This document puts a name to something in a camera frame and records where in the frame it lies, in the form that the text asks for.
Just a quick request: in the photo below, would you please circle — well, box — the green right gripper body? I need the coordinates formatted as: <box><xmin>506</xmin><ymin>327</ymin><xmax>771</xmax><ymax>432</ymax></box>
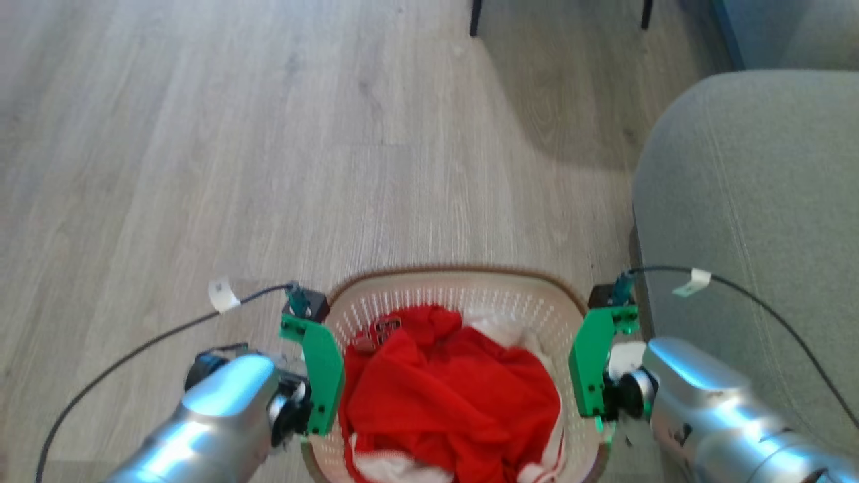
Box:
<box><xmin>568</xmin><ymin>305</ymin><xmax>640</xmax><ymax>419</ymax></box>

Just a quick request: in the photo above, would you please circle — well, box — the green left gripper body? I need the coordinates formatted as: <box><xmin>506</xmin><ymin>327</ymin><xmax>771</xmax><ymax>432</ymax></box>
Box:
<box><xmin>279</xmin><ymin>313</ymin><xmax>346</xmax><ymax>437</ymax></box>

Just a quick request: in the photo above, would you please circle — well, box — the white plastic laundry basket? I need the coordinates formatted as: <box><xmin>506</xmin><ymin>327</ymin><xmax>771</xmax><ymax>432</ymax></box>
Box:
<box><xmin>301</xmin><ymin>266</ymin><xmax>610</xmax><ymax>483</ymax></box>

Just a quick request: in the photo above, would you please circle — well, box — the white garment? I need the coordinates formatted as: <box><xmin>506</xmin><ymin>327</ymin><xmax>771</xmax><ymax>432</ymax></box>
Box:
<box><xmin>349</xmin><ymin>307</ymin><xmax>566</xmax><ymax>483</ymax></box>

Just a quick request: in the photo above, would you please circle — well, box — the red garment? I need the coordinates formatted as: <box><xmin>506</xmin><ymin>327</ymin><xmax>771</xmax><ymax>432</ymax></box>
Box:
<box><xmin>338</xmin><ymin>305</ymin><xmax>563</xmax><ymax>483</ymax></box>

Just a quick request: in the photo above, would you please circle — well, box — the grey fabric sofa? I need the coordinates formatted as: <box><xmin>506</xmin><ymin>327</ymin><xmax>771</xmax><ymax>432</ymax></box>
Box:
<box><xmin>629</xmin><ymin>69</ymin><xmax>859</xmax><ymax>467</ymax></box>

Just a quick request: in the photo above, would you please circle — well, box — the blue grey furniture panel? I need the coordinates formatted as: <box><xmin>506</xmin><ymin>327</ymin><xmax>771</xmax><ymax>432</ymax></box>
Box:
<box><xmin>710</xmin><ymin>0</ymin><xmax>859</xmax><ymax>72</ymax></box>

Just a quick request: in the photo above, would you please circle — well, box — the white left cable tag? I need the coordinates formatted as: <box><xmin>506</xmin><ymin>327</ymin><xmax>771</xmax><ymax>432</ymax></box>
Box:
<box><xmin>208</xmin><ymin>278</ymin><xmax>242</xmax><ymax>314</ymax></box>

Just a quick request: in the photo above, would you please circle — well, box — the white cable tag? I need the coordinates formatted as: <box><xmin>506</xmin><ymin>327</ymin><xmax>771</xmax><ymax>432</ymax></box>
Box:
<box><xmin>208</xmin><ymin>278</ymin><xmax>242</xmax><ymax>314</ymax></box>
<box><xmin>672</xmin><ymin>268</ymin><xmax>713</xmax><ymax>298</ymax></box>

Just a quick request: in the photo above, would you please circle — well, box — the white right cable tag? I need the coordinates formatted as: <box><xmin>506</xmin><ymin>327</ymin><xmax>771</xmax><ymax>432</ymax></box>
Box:
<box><xmin>672</xmin><ymin>268</ymin><xmax>713</xmax><ymax>298</ymax></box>

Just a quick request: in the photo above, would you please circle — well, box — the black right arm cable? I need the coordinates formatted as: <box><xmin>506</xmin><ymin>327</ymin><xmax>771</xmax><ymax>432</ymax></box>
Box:
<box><xmin>614</xmin><ymin>266</ymin><xmax>859</xmax><ymax>431</ymax></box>

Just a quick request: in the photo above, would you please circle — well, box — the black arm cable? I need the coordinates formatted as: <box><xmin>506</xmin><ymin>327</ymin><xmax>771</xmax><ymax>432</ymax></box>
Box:
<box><xmin>35</xmin><ymin>282</ymin><xmax>308</xmax><ymax>483</ymax></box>
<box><xmin>614</xmin><ymin>266</ymin><xmax>859</xmax><ymax>431</ymax></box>

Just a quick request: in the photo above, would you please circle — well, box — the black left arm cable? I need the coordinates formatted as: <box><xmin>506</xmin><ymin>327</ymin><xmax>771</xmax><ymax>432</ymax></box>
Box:
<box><xmin>35</xmin><ymin>282</ymin><xmax>308</xmax><ymax>483</ymax></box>

